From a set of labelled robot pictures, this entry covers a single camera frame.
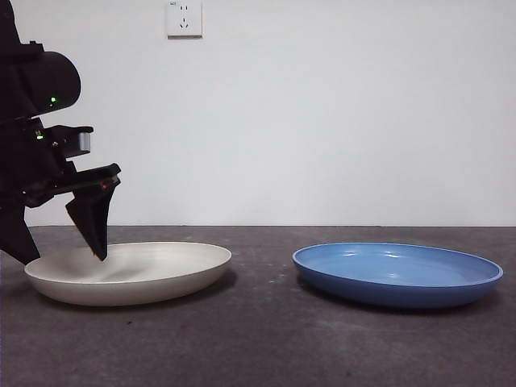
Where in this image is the pale grey camera box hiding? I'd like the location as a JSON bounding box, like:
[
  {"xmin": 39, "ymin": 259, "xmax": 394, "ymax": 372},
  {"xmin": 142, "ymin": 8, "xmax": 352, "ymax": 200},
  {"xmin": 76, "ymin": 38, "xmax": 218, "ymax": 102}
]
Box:
[{"xmin": 60, "ymin": 125, "xmax": 95, "ymax": 159}]

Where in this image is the white wall socket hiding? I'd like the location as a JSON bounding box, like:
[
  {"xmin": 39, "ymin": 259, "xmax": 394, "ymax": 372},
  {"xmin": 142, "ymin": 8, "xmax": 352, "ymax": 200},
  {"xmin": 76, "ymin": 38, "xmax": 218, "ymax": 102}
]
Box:
[{"xmin": 167, "ymin": 0, "xmax": 204, "ymax": 40}]

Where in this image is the white round plate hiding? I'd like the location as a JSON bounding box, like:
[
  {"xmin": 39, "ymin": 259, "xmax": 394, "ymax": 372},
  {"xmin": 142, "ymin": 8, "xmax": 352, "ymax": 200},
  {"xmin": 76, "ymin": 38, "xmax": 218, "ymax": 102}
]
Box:
[{"xmin": 23, "ymin": 241, "xmax": 234, "ymax": 308}]

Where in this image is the blue round plate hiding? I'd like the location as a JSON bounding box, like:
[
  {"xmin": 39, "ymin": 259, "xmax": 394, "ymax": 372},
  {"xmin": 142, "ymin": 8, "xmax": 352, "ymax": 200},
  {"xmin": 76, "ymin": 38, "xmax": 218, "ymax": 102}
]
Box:
[{"xmin": 292, "ymin": 241, "xmax": 505, "ymax": 310}]

